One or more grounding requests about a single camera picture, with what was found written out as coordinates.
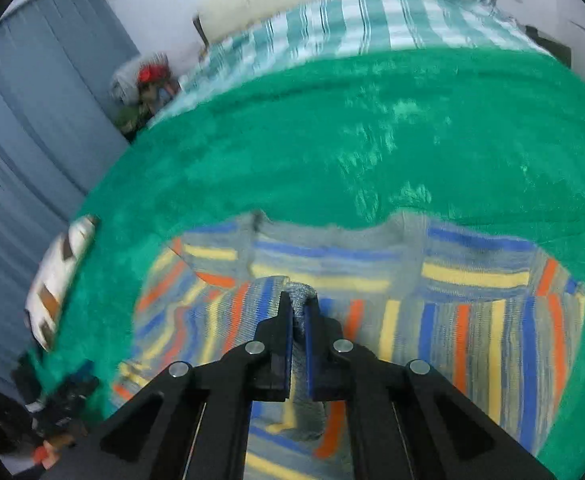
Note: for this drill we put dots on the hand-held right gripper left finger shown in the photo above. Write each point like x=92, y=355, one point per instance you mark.
x=288, y=340

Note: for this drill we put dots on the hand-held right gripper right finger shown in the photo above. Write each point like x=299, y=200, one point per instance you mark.
x=310, y=350

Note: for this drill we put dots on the striped knit sweater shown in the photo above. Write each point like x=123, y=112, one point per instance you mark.
x=472, y=280

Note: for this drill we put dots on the pile of clothes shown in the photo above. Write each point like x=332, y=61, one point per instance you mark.
x=142, y=105

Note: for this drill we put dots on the white brown patterned pillow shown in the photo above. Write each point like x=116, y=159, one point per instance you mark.
x=62, y=270

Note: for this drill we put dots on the green floral blanket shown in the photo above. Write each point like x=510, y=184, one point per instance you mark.
x=322, y=150

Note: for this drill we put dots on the grey blue curtain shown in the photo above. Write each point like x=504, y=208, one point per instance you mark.
x=27, y=135

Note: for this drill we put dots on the red cloth item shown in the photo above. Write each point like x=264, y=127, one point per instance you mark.
x=151, y=74

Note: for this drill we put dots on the grey knit hat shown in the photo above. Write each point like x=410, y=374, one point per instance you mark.
x=122, y=82

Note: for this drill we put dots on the green plaid bed sheet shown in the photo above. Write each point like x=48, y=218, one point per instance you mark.
x=347, y=25

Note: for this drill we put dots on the dark nightstand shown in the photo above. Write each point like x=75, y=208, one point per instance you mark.
x=550, y=47

